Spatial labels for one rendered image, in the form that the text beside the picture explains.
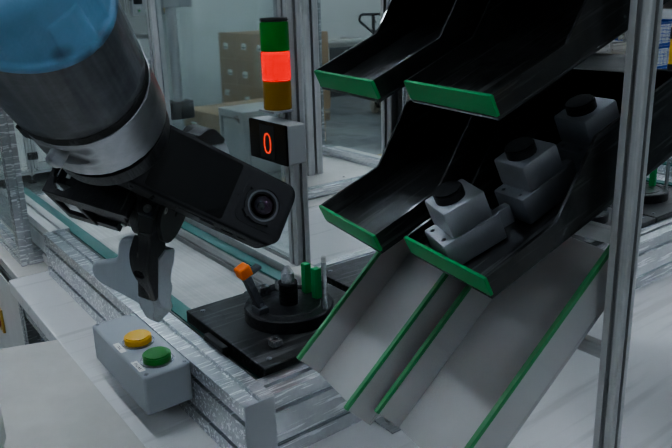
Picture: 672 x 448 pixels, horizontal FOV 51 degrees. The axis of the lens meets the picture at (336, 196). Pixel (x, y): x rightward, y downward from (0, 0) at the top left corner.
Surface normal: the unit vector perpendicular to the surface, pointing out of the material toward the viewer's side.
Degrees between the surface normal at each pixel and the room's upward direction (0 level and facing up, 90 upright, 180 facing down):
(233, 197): 67
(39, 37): 132
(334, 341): 90
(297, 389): 90
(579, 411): 0
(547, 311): 45
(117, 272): 107
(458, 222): 94
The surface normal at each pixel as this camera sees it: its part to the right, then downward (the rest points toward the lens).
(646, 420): -0.03, -0.96
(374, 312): -0.65, -0.58
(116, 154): 0.40, 0.85
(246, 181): 0.42, -0.17
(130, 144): 0.65, 0.70
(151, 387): 0.60, 0.20
